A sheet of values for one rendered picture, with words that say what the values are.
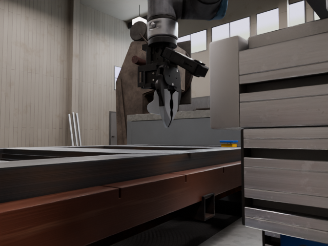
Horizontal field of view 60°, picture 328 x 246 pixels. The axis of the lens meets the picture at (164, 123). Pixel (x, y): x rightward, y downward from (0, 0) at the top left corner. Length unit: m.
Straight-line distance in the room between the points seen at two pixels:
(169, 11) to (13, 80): 10.63
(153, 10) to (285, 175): 0.55
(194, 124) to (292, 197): 1.33
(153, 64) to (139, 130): 1.13
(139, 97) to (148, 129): 3.51
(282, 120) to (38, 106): 11.28
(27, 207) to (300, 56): 0.29
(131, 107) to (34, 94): 6.60
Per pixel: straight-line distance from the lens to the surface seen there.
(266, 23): 11.75
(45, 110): 11.56
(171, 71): 0.68
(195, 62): 0.64
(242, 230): 0.73
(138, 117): 1.79
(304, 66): 0.26
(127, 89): 5.41
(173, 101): 0.68
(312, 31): 0.28
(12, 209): 0.32
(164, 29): 0.70
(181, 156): 0.62
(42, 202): 0.34
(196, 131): 1.56
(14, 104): 11.13
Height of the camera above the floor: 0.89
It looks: 3 degrees up
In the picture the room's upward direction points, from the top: straight up
